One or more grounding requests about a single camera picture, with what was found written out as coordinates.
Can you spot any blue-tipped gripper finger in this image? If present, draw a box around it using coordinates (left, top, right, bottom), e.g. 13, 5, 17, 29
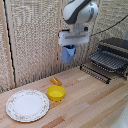
73, 44, 78, 54
62, 45, 68, 53

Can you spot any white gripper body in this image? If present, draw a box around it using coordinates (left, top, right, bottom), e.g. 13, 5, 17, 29
57, 29, 91, 47

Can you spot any cobalt blue cup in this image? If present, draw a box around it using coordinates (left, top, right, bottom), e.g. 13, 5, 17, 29
60, 45, 77, 64

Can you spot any orange bread piece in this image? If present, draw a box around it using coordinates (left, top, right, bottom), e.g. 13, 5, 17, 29
49, 77, 63, 86

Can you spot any black dish rack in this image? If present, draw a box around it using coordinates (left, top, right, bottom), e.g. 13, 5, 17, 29
79, 36, 128, 85

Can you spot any yellow bowl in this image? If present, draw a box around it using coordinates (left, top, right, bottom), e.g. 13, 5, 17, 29
46, 85, 67, 102

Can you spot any white floral rim plate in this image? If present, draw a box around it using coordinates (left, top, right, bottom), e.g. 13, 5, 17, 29
5, 89, 51, 123

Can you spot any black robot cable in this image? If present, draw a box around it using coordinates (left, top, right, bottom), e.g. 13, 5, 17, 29
89, 14, 128, 38

